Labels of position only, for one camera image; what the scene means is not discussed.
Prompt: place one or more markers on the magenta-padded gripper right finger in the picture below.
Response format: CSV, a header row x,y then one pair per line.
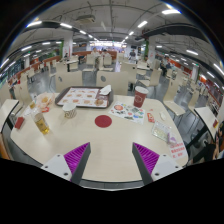
x,y
148,159

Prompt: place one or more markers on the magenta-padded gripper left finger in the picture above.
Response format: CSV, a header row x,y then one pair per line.
x,y
75,159

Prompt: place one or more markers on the clear tea bottle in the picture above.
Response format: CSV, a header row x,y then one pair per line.
x,y
40,122

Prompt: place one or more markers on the white notice with red print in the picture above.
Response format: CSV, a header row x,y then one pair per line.
x,y
177,150

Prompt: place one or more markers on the clear plastic bag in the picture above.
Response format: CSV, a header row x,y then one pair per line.
x,y
161,131

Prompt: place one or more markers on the red sauce packet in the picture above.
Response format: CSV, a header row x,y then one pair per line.
x,y
150,117

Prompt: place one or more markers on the small white packet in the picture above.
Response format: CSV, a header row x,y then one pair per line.
x,y
162,115

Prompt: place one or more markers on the flat round red coaster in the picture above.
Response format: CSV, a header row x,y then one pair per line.
x,y
103,121

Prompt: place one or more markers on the white patterned paper cup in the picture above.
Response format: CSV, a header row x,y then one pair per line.
x,y
69,110

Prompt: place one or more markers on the colourful printed leaflet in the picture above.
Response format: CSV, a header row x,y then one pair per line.
x,y
128,112

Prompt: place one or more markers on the brown tray with paper liner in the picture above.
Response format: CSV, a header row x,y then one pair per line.
x,y
80,97

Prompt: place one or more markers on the tall red paper cup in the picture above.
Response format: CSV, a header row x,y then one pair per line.
x,y
140,97

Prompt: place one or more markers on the small red box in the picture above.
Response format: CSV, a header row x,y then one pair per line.
x,y
19,122

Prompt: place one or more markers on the crumpled food wrapper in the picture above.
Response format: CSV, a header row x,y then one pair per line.
x,y
44,99

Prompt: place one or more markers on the person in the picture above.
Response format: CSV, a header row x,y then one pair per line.
x,y
95,52
132,55
217,143
164,66
105,53

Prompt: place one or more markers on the cream side table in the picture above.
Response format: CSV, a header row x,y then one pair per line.
x,y
206,116
6,111

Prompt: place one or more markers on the white paper napkin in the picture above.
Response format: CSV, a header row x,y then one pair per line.
x,y
105,89

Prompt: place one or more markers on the cream chair with round hole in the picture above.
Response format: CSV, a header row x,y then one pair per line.
x,y
68,81
113,81

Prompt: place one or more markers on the cream chairs group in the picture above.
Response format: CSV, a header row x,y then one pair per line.
x,y
128,69

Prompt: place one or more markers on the ceiling air conditioner unit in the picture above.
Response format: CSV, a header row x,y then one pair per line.
x,y
85,18

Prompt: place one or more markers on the ceiling lights group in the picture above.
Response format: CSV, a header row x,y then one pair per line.
x,y
170,11

